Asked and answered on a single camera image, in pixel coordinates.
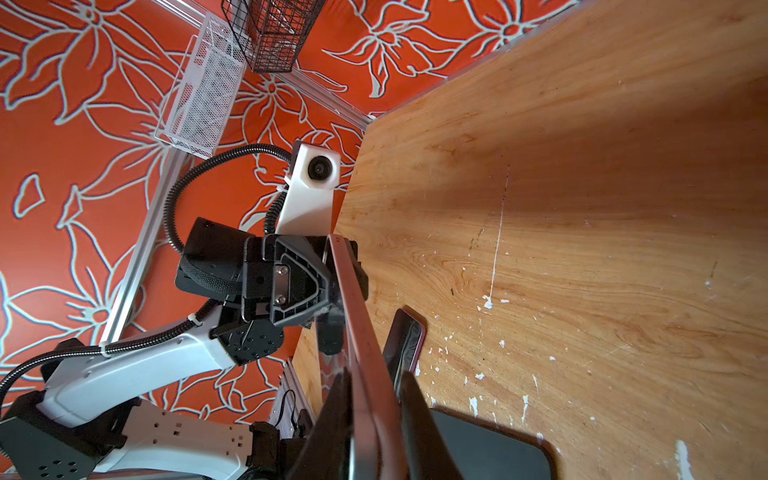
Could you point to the clear plastic bin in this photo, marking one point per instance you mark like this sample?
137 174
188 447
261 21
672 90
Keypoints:
195 112

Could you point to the black phone case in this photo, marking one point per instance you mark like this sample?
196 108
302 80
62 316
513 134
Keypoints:
483 450

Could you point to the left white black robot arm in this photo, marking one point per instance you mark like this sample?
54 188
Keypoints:
92 414

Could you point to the black smartphone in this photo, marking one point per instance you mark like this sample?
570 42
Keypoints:
404 344
377 439

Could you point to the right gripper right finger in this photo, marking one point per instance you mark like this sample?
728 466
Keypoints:
426 452

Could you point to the black wire basket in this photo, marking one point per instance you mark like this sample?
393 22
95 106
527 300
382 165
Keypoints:
271 33

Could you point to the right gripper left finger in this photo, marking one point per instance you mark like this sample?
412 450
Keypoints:
325 453

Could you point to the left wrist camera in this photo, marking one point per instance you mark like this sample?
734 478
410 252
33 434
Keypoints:
308 206

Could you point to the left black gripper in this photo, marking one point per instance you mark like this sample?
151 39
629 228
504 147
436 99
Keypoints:
290 281

